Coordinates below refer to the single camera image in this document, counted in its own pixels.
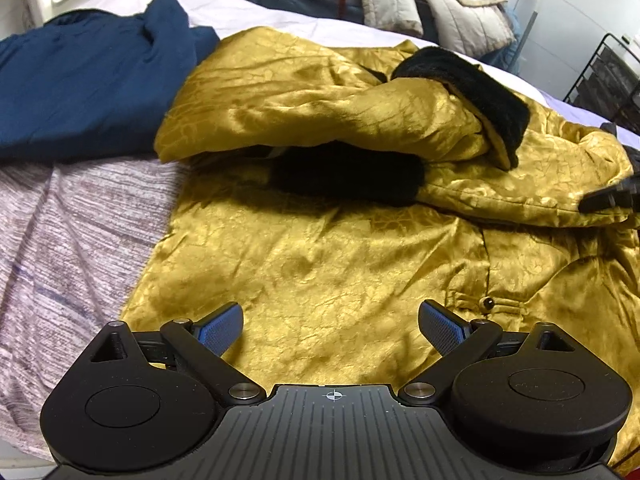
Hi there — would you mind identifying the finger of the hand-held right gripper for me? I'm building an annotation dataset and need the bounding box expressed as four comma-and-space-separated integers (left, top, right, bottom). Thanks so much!
579, 176, 640, 216

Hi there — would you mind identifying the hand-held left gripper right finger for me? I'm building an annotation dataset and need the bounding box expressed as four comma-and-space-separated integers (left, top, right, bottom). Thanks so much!
398, 299, 582, 404

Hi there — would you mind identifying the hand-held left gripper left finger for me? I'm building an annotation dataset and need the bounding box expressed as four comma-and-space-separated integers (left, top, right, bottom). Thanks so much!
90, 301, 267, 405

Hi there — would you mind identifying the gold jacket with black cuffs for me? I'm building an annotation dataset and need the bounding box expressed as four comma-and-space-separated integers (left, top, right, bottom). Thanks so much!
124, 26, 640, 476

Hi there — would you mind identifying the beige quilted blanket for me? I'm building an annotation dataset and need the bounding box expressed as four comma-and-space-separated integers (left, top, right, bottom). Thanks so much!
321, 0, 517, 57

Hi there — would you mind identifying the navy blue garment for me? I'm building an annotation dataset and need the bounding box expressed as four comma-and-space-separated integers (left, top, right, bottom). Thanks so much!
0, 0, 221, 163

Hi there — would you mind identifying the white bed sheet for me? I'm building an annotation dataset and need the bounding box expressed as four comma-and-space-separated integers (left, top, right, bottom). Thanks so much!
75, 0, 640, 138

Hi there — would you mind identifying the black wire rack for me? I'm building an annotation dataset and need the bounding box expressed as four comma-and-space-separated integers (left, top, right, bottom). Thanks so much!
562, 32, 640, 137

